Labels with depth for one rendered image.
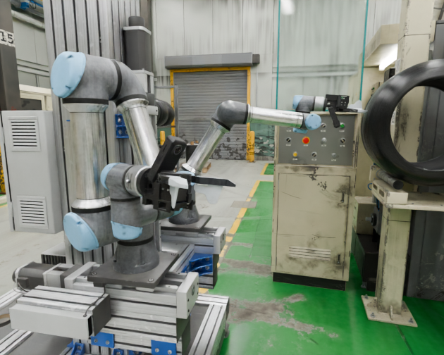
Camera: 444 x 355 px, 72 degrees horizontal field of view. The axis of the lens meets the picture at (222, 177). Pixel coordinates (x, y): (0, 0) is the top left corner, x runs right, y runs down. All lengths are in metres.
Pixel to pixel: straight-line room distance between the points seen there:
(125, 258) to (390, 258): 1.61
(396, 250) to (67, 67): 1.93
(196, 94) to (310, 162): 9.08
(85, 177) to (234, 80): 10.07
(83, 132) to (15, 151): 0.53
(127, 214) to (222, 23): 10.70
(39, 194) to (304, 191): 1.61
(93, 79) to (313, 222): 1.79
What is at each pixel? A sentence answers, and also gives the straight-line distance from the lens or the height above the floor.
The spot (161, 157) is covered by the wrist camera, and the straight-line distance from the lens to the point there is 0.68.
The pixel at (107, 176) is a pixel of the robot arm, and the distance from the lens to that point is 0.81.
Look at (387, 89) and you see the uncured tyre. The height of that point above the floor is 1.34.
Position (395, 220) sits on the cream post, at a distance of 2.10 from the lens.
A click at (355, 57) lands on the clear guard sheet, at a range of 2.27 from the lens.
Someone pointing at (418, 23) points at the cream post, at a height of 1.71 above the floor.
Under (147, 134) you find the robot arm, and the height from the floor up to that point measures 1.15.
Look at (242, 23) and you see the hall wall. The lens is 11.21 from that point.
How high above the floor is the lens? 1.18
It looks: 10 degrees down
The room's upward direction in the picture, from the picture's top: straight up
